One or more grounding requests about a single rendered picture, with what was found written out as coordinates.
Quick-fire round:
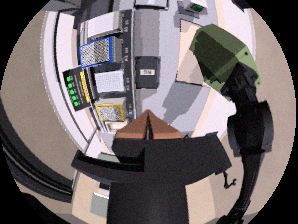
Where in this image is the white ready button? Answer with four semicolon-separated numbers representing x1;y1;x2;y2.
177;0;207;19

